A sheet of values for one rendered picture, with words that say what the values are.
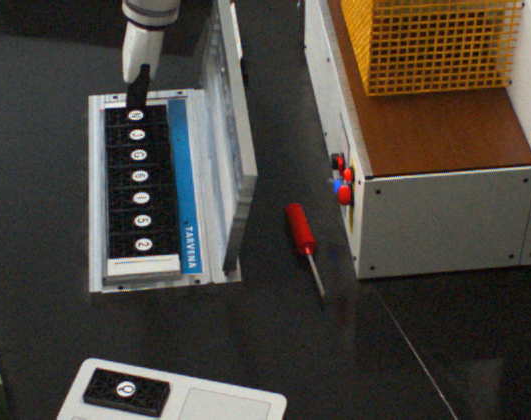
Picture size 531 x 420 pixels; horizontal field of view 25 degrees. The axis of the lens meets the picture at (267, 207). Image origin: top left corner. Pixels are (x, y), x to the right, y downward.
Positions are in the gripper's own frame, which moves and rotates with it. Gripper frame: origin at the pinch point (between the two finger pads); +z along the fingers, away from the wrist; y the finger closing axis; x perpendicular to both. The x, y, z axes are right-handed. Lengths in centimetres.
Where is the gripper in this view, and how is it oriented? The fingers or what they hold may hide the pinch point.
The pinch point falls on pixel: (136, 95)
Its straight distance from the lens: 193.1
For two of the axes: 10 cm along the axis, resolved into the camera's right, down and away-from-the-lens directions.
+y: 1.1, 6.7, -7.3
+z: -2.0, 7.3, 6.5
